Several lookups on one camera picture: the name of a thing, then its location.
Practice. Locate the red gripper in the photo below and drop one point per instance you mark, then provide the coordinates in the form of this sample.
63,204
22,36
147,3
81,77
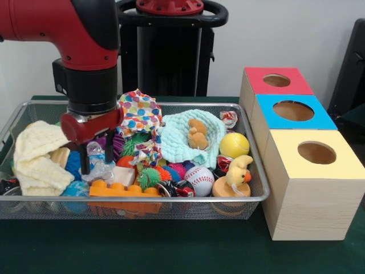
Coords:
85,131

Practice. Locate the crushed clear plastic bottle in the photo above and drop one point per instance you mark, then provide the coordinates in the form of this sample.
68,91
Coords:
98,168

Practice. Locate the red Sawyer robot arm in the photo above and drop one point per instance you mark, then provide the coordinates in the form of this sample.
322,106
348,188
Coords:
80,42

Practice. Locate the silver mesh bin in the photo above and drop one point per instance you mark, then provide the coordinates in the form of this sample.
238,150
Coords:
199,211

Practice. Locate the wooden three-hole box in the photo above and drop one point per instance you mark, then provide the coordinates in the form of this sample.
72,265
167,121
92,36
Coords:
313,205

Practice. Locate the purple spiky monster toy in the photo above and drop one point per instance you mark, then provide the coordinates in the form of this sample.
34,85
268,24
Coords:
118,142

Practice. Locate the orange building brick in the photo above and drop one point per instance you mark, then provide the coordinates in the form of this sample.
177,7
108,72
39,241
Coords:
119,190

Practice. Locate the polka dot cloth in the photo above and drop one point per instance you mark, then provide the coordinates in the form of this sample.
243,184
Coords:
139,114

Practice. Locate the cream knitted cloth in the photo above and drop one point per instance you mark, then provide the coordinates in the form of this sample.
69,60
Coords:
37,142

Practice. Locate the mint green cloth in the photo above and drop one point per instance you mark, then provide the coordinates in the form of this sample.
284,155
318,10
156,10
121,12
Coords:
174,142

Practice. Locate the brown plush toy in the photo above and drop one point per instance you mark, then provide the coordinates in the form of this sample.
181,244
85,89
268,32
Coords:
198,137

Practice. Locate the white toy baseball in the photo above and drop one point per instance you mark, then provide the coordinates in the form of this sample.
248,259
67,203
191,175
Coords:
199,179

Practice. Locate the dark green tablecloth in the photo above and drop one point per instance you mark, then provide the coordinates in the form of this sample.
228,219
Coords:
171,251

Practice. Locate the yellow tennis ball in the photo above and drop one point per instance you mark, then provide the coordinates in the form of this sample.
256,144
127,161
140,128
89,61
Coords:
233,145

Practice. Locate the yellow plush duck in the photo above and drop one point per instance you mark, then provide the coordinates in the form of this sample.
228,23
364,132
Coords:
238,174

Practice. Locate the black panel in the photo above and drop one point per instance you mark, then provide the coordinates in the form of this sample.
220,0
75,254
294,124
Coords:
350,71

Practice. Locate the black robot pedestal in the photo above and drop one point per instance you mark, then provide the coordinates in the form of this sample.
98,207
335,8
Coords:
171,57

